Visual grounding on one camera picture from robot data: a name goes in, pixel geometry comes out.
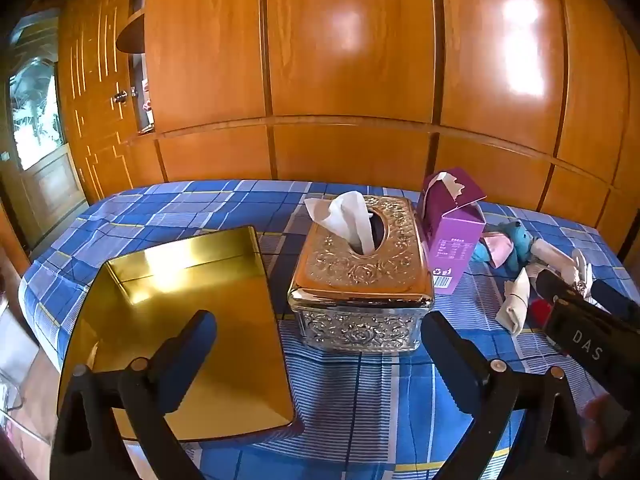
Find wooden corner shelf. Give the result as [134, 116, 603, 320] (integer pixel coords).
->
[116, 9, 147, 54]

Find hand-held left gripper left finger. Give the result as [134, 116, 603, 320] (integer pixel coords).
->
[54, 309, 218, 480]

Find ornate metal tissue box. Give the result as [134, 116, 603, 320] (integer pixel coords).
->
[287, 196, 435, 356]

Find gold metal tray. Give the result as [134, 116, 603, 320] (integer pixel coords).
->
[56, 226, 297, 443]

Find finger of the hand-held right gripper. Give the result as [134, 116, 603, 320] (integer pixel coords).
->
[536, 269, 583, 306]
[592, 280, 640, 320]

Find pink shelf ornaments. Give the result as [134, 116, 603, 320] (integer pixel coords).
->
[141, 77, 155, 133]

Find purple carton box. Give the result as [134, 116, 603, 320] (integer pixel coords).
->
[419, 166, 488, 295]

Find person's right hand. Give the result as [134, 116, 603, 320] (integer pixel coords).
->
[582, 394, 640, 480]

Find white plastic packet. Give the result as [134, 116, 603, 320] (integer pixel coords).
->
[496, 266, 532, 336]

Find wooden door with gold inlay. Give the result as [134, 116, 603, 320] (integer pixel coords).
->
[57, 0, 166, 201]

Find white framed glass table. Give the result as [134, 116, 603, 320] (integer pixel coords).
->
[0, 305, 41, 438]

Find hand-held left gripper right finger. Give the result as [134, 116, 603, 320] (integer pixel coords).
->
[421, 310, 588, 480]

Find blue plaid bed sheet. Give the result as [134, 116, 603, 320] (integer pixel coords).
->
[19, 178, 633, 480]

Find blue teddy bear pink dress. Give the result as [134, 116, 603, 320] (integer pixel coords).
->
[472, 220, 538, 268]

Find white facial tissue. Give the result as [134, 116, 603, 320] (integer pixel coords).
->
[304, 191, 376, 255]

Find door with glass pane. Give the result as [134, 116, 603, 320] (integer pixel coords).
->
[0, 15, 88, 256]

